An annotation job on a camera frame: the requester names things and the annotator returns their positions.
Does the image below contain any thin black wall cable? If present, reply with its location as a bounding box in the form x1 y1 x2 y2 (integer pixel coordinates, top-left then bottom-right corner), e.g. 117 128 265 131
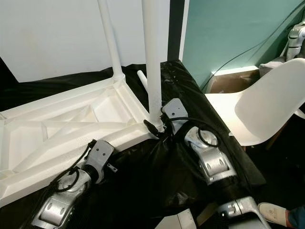
200 5 305 91

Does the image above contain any black plastic sheet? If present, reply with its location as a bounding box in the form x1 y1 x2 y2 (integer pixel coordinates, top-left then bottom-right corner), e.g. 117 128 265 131
0 59 267 229

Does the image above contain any light grey cushion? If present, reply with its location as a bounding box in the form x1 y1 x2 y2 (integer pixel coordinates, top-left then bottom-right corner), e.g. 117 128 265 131
260 57 286 77

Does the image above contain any dark grey post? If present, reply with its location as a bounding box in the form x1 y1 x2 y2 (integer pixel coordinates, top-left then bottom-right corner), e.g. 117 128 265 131
168 0 186 62

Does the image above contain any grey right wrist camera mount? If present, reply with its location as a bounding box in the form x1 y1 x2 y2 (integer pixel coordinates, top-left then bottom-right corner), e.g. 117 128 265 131
162 99 189 132

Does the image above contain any large white board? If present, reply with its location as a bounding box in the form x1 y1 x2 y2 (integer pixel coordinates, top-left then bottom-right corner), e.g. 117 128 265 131
0 0 171 83

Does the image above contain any white plastic shell chair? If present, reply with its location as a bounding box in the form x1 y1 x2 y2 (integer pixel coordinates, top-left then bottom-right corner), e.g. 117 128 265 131
205 57 305 146

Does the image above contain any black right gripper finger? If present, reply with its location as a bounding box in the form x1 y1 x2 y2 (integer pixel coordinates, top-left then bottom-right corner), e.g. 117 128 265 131
143 119 160 136

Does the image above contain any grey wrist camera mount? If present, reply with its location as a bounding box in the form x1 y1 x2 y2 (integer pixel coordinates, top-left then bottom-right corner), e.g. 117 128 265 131
162 99 189 132
87 140 115 184

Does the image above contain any blue jeans person leg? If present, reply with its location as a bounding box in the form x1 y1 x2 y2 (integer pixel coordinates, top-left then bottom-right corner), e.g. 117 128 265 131
288 205 305 229

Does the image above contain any white plastic children table top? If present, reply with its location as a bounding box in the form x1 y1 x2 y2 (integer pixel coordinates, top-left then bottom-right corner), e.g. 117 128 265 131
0 75 160 208

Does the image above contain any white shoe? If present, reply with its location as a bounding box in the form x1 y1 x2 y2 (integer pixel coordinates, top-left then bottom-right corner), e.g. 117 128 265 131
257 203 291 227

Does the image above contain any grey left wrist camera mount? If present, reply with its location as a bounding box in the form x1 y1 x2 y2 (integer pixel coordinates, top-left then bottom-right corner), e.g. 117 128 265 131
87 140 115 184

